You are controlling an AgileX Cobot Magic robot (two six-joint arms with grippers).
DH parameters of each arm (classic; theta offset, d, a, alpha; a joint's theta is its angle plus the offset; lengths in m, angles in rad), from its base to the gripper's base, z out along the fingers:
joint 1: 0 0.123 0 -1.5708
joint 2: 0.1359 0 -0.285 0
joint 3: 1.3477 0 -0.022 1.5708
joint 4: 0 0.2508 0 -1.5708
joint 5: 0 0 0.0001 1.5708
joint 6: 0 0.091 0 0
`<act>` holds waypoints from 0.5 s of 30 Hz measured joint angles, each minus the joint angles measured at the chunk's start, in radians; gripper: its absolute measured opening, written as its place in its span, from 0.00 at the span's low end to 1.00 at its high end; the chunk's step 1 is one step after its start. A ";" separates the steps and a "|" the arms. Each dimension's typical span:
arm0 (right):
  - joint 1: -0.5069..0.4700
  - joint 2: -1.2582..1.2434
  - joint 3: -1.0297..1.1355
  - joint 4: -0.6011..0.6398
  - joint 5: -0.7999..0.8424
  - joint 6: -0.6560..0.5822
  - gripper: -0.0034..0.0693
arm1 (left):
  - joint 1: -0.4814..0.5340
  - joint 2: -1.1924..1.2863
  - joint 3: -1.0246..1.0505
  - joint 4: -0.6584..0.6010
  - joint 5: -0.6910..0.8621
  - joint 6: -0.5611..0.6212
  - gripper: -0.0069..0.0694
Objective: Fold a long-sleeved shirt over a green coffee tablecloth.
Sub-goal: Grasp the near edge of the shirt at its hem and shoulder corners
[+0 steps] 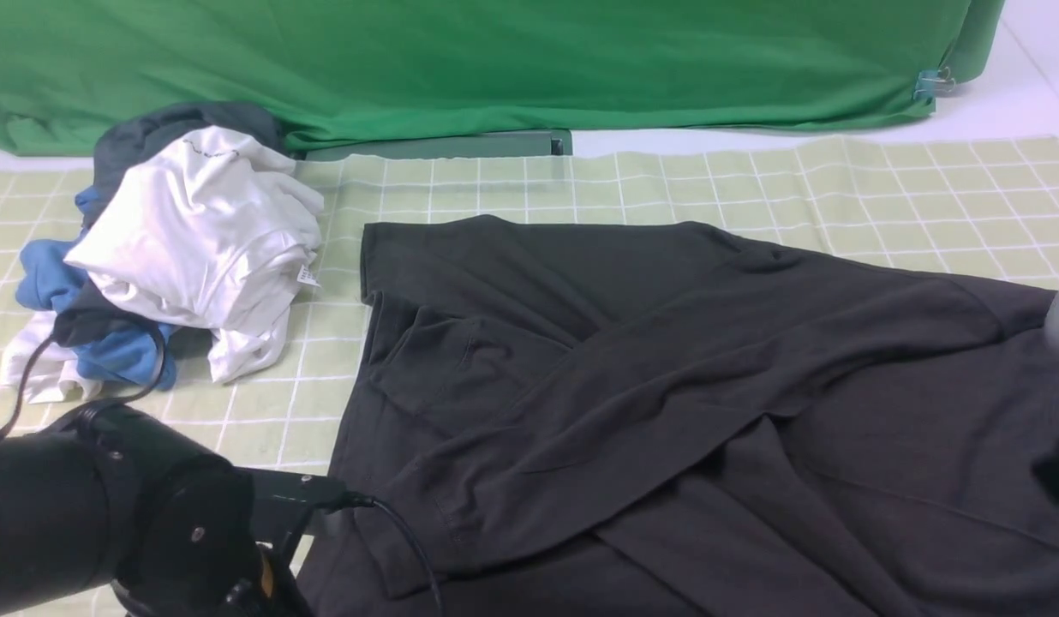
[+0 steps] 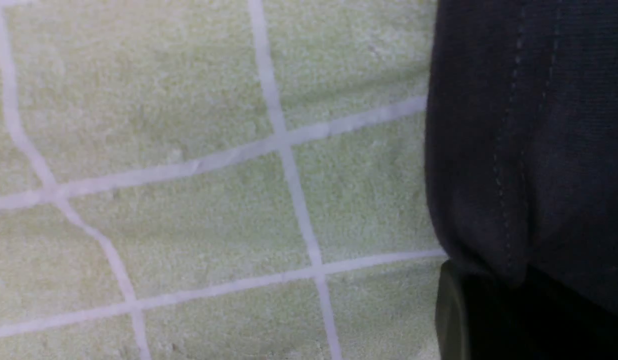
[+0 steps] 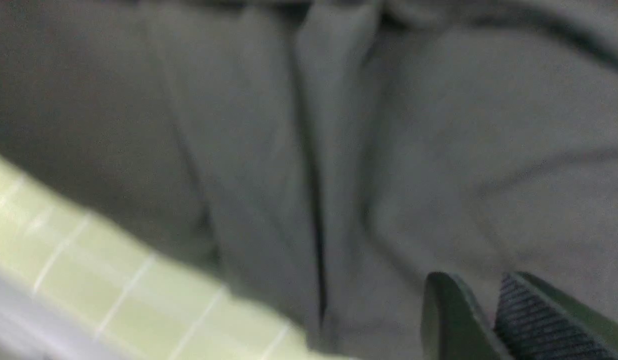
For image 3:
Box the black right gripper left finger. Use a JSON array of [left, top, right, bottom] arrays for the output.
[[421, 272, 513, 360]]

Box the dark gray long-sleeve shirt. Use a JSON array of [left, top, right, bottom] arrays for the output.
[[0, 0, 618, 360]]

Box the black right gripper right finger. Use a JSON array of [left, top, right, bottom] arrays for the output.
[[494, 272, 618, 360]]

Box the green checkered tablecloth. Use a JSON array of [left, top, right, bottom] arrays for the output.
[[0, 157, 329, 360]]

